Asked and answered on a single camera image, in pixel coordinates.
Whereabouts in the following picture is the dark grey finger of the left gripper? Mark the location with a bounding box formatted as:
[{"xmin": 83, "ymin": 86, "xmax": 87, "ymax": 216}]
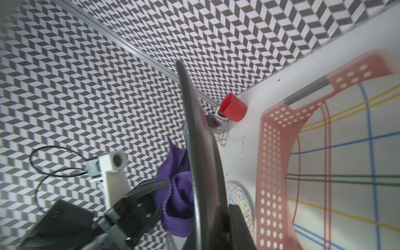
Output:
[{"xmin": 125, "ymin": 179, "xmax": 169, "ymax": 200}]

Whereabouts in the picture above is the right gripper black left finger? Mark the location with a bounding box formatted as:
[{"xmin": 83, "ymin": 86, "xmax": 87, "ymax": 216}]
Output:
[{"xmin": 18, "ymin": 200, "xmax": 97, "ymax": 250}]

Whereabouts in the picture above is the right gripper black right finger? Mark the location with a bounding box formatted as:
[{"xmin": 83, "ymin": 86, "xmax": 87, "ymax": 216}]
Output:
[{"xmin": 229, "ymin": 205, "xmax": 257, "ymax": 250}]

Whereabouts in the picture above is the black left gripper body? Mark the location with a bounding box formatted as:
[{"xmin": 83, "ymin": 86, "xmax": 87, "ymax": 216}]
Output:
[{"xmin": 81, "ymin": 187, "xmax": 166, "ymax": 250}]

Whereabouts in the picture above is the purple cloth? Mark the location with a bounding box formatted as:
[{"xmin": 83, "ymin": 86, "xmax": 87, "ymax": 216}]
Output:
[{"xmin": 154, "ymin": 139, "xmax": 195, "ymax": 238}]

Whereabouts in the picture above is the colourful squiggle pattern plate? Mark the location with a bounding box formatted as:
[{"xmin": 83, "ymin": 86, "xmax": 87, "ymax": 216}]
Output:
[{"xmin": 225, "ymin": 181, "xmax": 254, "ymax": 237}]

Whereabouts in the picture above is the dark teal plate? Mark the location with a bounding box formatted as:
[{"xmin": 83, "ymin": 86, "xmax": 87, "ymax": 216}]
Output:
[{"xmin": 176, "ymin": 60, "xmax": 230, "ymax": 250}]

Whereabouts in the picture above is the plaid striped white plate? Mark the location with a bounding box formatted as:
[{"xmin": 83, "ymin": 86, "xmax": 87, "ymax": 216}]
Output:
[{"xmin": 286, "ymin": 75, "xmax": 400, "ymax": 250}]

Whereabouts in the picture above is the red plastic cup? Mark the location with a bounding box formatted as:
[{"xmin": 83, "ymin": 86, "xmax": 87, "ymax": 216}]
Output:
[{"xmin": 219, "ymin": 93, "xmax": 248, "ymax": 122}]

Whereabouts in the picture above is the pink perforated plastic basket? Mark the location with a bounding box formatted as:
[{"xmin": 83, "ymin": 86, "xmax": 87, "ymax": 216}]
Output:
[{"xmin": 254, "ymin": 49, "xmax": 400, "ymax": 250}]

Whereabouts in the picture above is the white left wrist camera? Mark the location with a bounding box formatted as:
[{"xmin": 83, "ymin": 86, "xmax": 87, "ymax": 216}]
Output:
[{"xmin": 85, "ymin": 151, "xmax": 131, "ymax": 209}]

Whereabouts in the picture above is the chrome wire plate stand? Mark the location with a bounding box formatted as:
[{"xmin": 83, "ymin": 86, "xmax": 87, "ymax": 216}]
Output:
[{"xmin": 205, "ymin": 108, "xmax": 230, "ymax": 147}]

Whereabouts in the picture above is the aluminium corner post left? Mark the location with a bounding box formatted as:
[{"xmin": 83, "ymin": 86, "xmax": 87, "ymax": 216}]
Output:
[{"xmin": 51, "ymin": 0, "xmax": 221, "ymax": 108}]

